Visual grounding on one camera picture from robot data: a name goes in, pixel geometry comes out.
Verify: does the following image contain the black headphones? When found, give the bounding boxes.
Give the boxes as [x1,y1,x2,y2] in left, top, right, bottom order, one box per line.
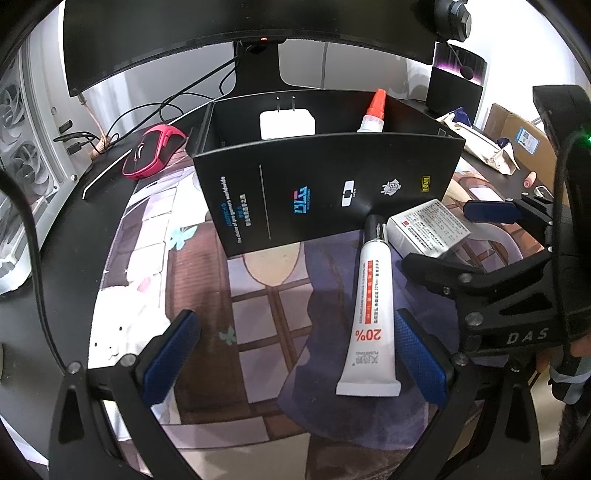
[418,0,476,78]

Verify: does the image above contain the black monitor stand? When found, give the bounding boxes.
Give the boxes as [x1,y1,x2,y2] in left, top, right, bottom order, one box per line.
[82,39,430,200]

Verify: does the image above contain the small white medicine carton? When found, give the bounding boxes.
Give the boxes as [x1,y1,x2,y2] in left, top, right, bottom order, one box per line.
[387,198,472,259]

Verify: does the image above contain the glue bottle with red cap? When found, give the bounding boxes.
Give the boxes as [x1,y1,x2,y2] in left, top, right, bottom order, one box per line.
[356,89,387,134]

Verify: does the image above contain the black speaker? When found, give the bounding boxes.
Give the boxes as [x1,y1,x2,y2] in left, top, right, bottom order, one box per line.
[425,44,488,117]

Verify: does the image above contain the pink and black mouse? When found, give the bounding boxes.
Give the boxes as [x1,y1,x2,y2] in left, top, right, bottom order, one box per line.
[122,124,188,181]

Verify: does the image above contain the white tissue packet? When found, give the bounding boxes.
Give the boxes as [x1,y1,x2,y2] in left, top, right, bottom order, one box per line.
[436,107,519,176]

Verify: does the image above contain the black cardboard box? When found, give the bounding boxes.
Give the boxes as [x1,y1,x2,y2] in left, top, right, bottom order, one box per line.
[187,90,466,257]

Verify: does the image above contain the white ointment tube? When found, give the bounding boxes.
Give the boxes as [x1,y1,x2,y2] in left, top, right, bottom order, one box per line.
[335,215,402,398]

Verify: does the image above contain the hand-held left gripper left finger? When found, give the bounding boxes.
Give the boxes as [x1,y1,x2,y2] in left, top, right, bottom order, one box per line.
[48,310,202,480]

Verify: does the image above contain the thick black cable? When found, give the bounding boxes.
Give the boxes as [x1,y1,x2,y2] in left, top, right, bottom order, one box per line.
[0,175,70,370]

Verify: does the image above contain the black cables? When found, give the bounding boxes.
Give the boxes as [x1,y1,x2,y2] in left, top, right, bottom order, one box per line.
[54,58,238,158]

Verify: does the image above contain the white wall charger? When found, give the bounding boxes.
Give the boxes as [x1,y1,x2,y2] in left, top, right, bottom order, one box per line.
[259,95,317,141]

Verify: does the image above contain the beige braided cable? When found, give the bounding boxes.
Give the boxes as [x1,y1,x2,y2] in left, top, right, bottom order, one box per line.
[78,92,112,162]

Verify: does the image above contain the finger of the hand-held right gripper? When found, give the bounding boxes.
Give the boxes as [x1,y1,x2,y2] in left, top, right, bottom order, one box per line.
[463,196,557,232]
[402,253,491,325]

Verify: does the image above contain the brown cardboard box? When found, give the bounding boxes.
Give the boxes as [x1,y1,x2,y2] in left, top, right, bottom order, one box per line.
[485,102,570,185]

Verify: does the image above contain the printed desk mat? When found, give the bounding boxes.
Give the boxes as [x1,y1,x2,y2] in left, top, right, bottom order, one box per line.
[90,152,550,480]

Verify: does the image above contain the black curved monitor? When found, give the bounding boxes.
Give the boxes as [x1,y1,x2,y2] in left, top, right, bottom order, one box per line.
[62,0,444,99]

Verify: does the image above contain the white computer case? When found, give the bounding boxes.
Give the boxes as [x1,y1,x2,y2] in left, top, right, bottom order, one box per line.
[0,46,80,296]

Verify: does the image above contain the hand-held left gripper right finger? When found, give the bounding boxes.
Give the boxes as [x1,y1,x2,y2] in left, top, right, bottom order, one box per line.
[395,309,542,480]

